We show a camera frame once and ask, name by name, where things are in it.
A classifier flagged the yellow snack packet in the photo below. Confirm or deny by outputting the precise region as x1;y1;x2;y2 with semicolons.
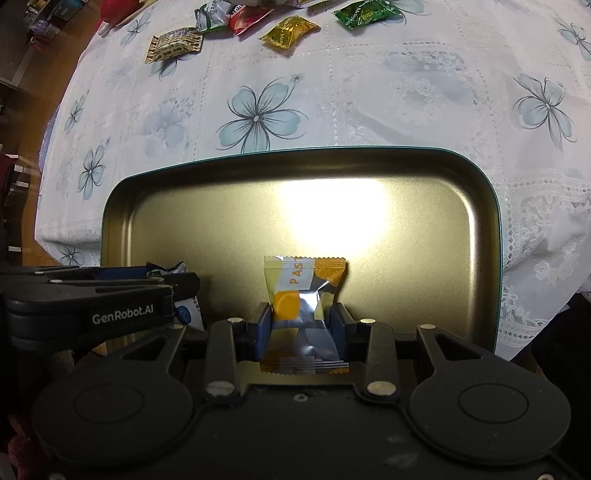
259;15;320;49

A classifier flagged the red snack packet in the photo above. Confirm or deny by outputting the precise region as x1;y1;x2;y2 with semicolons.
228;4;274;37

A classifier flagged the white blue snack packet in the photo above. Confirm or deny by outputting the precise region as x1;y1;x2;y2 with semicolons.
147;261;205;331

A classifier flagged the gold tin tray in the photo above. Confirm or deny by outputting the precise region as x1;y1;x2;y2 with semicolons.
99;147;503;370

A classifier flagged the orange grey snack packet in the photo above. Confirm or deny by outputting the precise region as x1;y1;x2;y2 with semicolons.
259;255;349;376

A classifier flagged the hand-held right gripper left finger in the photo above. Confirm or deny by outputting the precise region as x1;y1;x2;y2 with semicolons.
108;302;274;400

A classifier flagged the red object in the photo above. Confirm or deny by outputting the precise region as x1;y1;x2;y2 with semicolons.
98;0;139;25

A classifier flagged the cluttered storage shelf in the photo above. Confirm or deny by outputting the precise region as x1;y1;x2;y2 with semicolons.
23;0;95;47

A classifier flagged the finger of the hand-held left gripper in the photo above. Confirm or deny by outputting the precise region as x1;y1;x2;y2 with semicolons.
159;272;201;302
0;265;166;284

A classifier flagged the white floral tablecloth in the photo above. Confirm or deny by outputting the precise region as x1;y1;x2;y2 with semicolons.
34;0;591;365

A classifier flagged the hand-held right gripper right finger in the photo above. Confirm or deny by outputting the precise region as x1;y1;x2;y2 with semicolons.
328;302;497;400

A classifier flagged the white green snack packet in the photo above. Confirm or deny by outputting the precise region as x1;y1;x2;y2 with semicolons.
194;0;242;33

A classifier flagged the gold brown patterned snack packet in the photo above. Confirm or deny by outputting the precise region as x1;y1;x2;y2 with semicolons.
145;27;205;64

